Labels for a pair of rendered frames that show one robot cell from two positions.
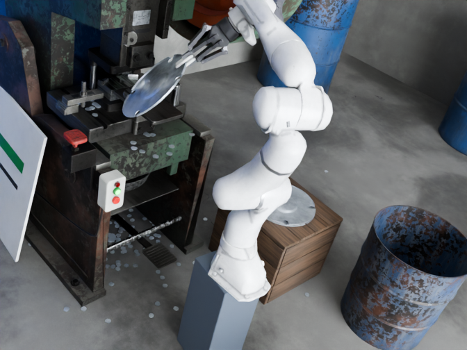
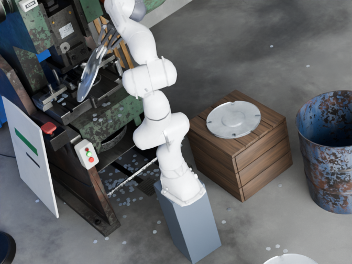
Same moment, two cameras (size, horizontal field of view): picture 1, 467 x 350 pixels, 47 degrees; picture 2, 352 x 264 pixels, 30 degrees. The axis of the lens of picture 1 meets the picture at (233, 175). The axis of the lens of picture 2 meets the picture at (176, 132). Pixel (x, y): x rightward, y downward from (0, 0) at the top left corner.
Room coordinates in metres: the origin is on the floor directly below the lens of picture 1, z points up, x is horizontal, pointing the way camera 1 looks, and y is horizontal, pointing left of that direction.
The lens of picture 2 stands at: (-0.73, -0.98, 2.57)
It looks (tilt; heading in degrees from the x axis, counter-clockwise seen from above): 39 degrees down; 22
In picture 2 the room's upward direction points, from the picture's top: 17 degrees counter-clockwise
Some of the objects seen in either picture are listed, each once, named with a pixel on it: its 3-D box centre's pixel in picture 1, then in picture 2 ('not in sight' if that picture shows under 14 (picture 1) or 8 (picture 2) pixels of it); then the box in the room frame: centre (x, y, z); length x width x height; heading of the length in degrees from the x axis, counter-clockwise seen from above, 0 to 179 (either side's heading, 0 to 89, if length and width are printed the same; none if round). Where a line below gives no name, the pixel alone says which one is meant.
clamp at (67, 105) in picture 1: (80, 94); (51, 92); (1.69, 0.61, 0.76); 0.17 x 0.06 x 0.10; 142
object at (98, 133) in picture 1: (118, 105); (81, 88); (1.82, 0.51, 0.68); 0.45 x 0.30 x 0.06; 142
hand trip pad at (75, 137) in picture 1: (75, 144); (50, 132); (1.42, 0.53, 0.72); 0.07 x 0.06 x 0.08; 52
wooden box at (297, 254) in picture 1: (273, 233); (239, 144); (1.89, -0.24, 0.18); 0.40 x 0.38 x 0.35; 49
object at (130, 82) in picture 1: (120, 86); (77, 76); (1.82, 0.50, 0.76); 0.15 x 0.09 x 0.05; 142
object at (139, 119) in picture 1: (146, 116); (98, 92); (1.72, 0.37, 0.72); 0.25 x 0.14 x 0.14; 52
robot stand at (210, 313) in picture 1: (218, 310); (188, 215); (1.33, -0.07, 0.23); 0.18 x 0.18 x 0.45; 45
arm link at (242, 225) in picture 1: (258, 206); (172, 139); (1.35, -0.10, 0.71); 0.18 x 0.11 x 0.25; 121
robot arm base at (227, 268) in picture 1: (242, 260); (179, 177); (1.30, -0.10, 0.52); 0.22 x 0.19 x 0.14; 45
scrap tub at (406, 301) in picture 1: (401, 280); (342, 153); (1.72, -0.80, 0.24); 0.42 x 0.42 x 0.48
